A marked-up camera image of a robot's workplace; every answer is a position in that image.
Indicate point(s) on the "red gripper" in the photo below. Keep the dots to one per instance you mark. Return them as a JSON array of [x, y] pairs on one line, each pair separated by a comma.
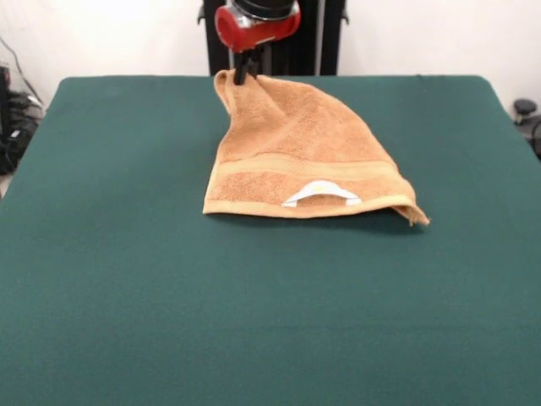
[[230, 29]]

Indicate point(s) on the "tan terry towel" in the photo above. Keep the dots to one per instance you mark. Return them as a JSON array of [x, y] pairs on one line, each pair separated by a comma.
[[296, 139]]

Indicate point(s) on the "dark green table cloth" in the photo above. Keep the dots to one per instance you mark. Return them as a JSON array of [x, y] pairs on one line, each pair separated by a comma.
[[127, 275]]

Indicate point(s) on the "black electronics box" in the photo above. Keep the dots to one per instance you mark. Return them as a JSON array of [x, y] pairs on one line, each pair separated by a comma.
[[3, 101]]

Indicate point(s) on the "black office chair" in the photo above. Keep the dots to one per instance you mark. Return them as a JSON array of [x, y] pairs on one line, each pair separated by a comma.
[[524, 106]]

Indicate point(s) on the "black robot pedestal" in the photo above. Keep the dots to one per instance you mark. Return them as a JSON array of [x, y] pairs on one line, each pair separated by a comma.
[[313, 42]]

